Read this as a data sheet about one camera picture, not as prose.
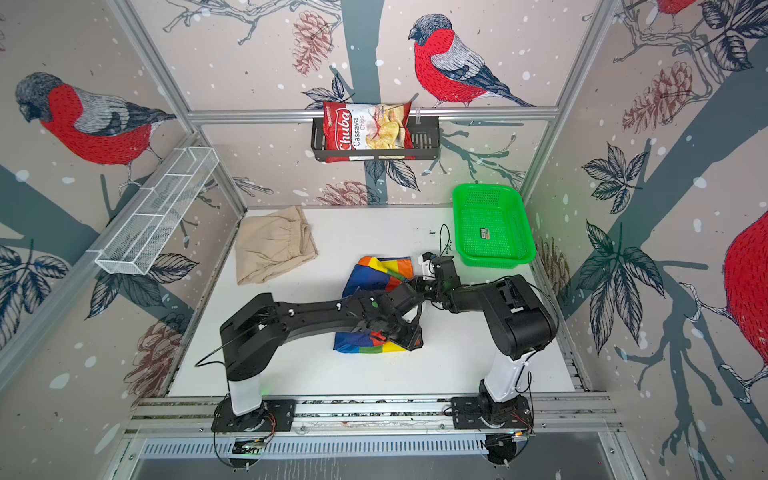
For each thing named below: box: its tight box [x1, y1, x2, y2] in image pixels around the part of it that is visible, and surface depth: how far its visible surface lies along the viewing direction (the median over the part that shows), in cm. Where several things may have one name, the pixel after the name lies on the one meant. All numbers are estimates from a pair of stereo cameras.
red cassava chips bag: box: [323, 101, 415, 163], surface depth 90 cm
